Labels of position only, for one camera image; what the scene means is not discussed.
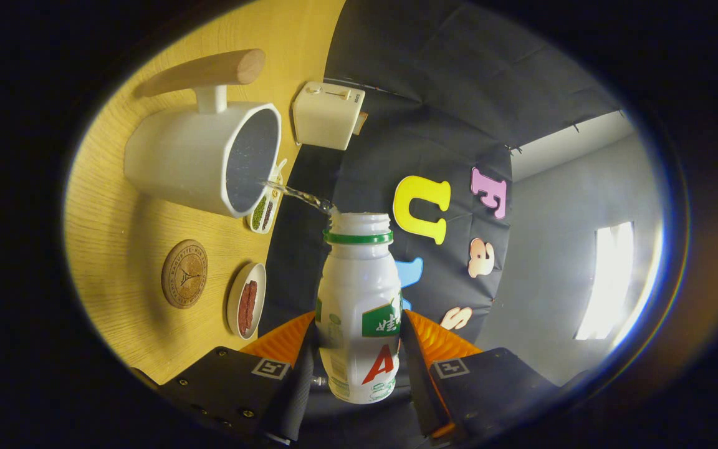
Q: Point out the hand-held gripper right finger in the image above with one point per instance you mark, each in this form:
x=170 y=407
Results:
x=416 y=393

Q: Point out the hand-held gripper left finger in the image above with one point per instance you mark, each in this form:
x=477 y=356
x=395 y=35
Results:
x=296 y=393

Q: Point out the white juice bottle green label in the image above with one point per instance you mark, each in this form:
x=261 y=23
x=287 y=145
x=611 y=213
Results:
x=356 y=280

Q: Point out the round cork coaster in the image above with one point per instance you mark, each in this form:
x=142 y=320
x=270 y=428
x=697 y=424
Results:
x=184 y=274

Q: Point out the clear juice stream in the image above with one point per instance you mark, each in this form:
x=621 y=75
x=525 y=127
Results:
x=300 y=196

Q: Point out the red sausages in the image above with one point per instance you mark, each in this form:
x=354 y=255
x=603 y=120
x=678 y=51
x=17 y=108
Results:
x=247 y=308

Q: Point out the white round plate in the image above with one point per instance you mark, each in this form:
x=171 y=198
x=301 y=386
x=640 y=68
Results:
x=234 y=305

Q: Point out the white divided dish with beans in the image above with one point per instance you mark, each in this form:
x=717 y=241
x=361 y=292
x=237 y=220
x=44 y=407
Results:
x=260 y=212

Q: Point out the wooden table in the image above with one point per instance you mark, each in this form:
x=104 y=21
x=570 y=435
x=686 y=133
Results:
x=116 y=249

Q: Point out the cream toaster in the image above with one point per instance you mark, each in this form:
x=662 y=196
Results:
x=325 y=118

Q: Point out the black backdrop cloth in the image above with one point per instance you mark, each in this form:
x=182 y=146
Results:
x=434 y=93

